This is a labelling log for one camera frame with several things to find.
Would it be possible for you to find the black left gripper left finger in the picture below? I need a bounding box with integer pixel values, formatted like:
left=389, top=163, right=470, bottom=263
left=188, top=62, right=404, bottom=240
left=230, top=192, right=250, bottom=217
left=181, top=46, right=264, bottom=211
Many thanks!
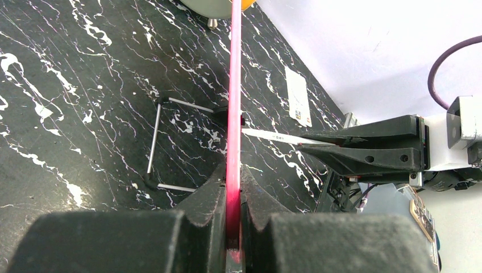
left=7, top=164, right=226, bottom=272

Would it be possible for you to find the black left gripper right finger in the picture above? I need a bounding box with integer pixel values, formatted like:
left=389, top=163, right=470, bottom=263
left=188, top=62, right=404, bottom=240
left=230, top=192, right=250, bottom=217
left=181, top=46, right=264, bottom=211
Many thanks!
left=240, top=167, right=439, bottom=272

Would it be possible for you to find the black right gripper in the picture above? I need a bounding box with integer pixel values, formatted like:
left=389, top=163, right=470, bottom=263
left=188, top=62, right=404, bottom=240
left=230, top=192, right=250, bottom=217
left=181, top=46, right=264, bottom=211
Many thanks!
left=298, top=113, right=471, bottom=189

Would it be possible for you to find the pink-framed whiteboard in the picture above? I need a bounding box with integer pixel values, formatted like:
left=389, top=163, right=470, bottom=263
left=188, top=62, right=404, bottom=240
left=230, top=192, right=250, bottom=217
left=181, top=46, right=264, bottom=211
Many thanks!
left=226, top=1, right=242, bottom=263

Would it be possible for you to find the red whiteboard marker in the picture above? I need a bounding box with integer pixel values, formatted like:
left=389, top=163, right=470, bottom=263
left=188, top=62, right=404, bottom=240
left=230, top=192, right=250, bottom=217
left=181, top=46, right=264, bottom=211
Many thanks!
left=241, top=128, right=334, bottom=146

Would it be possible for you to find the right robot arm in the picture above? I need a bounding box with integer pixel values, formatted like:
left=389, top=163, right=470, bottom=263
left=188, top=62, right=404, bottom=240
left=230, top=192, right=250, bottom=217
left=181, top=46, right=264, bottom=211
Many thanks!
left=297, top=110, right=481, bottom=269

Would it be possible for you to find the white printed card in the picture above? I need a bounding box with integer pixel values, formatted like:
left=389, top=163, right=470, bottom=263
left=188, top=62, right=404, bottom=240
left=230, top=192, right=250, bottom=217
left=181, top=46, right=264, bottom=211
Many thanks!
left=285, top=66, right=312, bottom=127

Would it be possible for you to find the white cylinder with orange face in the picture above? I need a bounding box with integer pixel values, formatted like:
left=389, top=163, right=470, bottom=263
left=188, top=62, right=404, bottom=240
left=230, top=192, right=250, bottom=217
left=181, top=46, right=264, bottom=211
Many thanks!
left=180, top=0, right=232, bottom=30

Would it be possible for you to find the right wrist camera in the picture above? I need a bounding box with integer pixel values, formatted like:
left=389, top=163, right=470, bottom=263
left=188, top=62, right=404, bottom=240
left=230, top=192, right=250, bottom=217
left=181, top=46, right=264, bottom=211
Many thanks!
left=446, top=96, right=481, bottom=150

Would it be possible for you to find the metal wire whiteboard stand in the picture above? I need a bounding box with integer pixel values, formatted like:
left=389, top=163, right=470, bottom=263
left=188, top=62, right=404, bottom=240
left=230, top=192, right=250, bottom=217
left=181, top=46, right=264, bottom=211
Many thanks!
left=143, top=96, right=228, bottom=193

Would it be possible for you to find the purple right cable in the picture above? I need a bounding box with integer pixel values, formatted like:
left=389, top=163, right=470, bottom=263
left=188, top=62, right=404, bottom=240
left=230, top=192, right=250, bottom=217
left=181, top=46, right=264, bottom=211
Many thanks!
left=427, top=35, right=482, bottom=111

